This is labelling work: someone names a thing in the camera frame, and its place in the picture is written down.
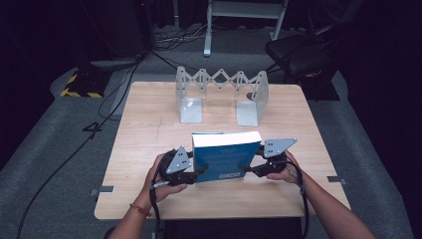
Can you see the grey table edge bracket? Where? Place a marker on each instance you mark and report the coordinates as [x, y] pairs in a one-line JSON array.
[[104, 190], [336, 180]]

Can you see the black yellow striped base plate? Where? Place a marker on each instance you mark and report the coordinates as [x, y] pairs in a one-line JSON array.
[[84, 86]]

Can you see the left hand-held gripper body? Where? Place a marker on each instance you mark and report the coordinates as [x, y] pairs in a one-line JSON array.
[[177, 164]]

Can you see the dark equipment stand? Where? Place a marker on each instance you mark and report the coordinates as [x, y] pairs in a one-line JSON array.
[[112, 61]]

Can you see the person's left hand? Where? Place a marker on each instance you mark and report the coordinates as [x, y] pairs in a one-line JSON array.
[[156, 191]]

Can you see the blue book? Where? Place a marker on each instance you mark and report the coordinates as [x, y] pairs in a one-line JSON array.
[[225, 159]]

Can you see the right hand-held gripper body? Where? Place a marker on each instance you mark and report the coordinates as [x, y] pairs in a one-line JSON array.
[[273, 151]]

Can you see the white metal stand frame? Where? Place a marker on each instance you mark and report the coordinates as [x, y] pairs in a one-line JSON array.
[[242, 10]]

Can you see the black chair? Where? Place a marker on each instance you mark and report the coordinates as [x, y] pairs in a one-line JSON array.
[[298, 53]]

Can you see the white expandable metal bookend rack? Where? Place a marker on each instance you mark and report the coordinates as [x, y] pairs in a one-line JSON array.
[[190, 111]]

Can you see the person's right hand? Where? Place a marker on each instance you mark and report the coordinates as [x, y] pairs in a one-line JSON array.
[[292, 174]]

